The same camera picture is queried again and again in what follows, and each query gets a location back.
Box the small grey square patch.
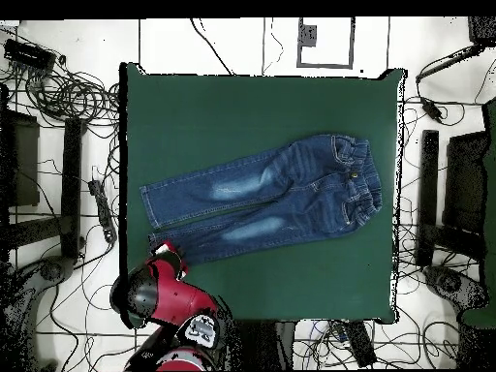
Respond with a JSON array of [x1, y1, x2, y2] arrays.
[[299, 24, 319, 48]]

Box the long black floor cable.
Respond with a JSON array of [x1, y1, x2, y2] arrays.
[[188, 17, 236, 76]]

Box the dark flat panel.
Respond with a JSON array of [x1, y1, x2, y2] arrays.
[[442, 130, 490, 234], [0, 109, 41, 208]]

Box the black round stand base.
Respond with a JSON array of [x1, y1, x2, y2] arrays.
[[36, 256, 76, 283], [422, 264, 486, 309]]

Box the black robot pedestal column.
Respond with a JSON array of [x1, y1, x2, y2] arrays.
[[233, 320, 296, 372]]

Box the black rod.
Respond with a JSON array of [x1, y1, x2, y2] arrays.
[[415, 44, 482, 83]]

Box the tangle of black cables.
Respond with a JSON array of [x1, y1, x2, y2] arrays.
[[25, 67, 121, 126]]

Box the dark green table cloth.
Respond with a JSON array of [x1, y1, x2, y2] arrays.
[[117, 61, 408, 325]]

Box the black corner box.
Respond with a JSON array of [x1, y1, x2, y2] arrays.
[[467, 15, 496, 48]]

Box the blue denim jeans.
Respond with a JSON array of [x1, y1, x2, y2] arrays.
[[139, 133, 384, 267]]

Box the black power strip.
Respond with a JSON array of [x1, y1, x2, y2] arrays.
[[343, 320, 378, 368], [87, 178, 118, 244]]

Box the black stand leg bar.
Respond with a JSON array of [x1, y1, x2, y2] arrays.
[[417, 129, 441, 267], [60, 117, 85, 260]]

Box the black power brick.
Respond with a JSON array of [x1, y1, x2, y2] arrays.
[[419, 96, 446, 124]]

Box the grey square floor frame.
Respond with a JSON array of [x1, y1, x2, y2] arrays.
[[296, 16, 356, 70]]

